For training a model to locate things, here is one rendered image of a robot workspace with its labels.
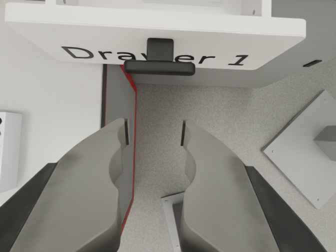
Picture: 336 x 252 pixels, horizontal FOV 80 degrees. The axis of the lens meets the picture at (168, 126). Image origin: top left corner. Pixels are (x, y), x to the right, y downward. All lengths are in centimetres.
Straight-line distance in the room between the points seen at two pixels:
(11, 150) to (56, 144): 6
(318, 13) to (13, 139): 60
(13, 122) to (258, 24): 37
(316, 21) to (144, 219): 109
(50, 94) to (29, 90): 4
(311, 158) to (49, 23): 132
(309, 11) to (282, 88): 85
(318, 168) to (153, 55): 128
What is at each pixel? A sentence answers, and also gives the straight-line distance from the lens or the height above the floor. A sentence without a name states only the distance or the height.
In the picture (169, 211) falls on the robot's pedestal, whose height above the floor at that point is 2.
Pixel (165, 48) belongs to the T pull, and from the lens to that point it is 22.
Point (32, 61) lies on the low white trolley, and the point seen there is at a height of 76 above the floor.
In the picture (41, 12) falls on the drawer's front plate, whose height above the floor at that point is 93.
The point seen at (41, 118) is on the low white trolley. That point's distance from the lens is 41.
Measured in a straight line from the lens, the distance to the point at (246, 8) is 33.
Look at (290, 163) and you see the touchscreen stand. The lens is 132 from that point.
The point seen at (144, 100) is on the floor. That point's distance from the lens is 113.
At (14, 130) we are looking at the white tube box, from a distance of 41.
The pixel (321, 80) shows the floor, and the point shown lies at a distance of 149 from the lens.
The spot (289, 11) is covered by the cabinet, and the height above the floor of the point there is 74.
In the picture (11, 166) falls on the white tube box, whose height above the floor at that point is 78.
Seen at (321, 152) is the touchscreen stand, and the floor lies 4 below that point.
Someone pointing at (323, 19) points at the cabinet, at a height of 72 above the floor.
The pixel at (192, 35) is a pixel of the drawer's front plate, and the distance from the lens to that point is 22.
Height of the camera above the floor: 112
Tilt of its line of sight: 87 degrees down
